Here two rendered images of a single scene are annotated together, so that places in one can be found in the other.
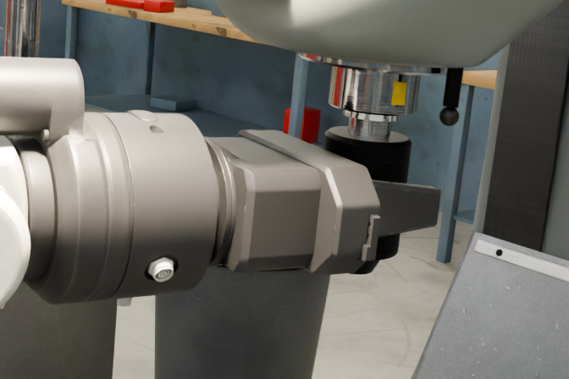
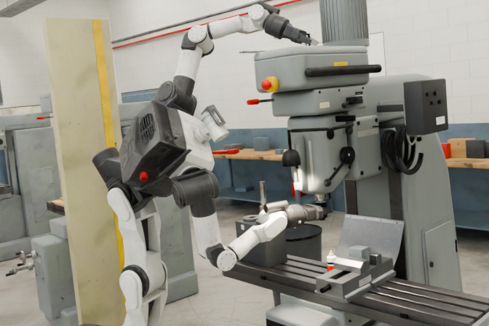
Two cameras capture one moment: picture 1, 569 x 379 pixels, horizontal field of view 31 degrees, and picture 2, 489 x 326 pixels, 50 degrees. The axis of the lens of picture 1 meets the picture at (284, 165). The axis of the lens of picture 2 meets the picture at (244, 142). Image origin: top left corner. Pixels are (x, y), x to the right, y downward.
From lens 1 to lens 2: 166 cm
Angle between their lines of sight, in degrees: 8
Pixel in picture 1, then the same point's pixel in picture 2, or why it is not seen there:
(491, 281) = (350, 222)
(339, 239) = (319, 215)
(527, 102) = (349, 188)
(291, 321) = (311, 255)
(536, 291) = (358, 222)
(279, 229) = (311, 215)
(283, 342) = not seen: hidden behind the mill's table
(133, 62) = (223, 174)
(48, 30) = not seen: hidden behind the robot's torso
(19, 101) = (281, 206)
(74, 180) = (289, 213)
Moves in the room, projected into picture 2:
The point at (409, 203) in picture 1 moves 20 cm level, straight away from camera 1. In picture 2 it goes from (327, 209) to (329, 199)
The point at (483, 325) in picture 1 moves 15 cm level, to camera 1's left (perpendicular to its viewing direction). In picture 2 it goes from (349, 231) to (318, 233)
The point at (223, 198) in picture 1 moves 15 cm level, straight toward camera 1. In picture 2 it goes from (304, 212) to (308, 222)
